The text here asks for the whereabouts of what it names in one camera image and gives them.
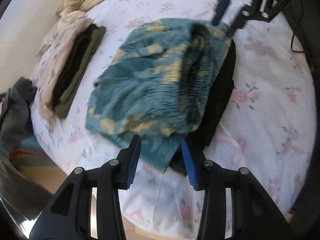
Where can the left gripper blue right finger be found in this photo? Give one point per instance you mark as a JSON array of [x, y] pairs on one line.
[[194, 164]]

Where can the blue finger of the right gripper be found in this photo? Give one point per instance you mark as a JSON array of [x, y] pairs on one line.
[[220, 11]]

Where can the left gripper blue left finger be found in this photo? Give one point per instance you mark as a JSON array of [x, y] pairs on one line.
[[128, 159]]

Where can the teal camouflage shorts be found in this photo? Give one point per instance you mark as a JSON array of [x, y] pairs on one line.
[[157, 86]]

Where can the olive green garment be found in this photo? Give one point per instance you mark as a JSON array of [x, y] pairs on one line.
[[61, 110]]

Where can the black garment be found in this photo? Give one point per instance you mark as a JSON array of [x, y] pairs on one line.
[[72, 66]]

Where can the pink bear print garment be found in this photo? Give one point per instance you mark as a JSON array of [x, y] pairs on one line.
[[53, 62]]

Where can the black pants under shorts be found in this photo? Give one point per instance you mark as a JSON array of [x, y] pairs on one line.
[[217, 102]]

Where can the floral white bed sheet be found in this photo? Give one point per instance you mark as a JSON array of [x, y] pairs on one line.
[[269, 125]]

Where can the black plastic cover sheet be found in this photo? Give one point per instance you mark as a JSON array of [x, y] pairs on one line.
[[16, 122]]

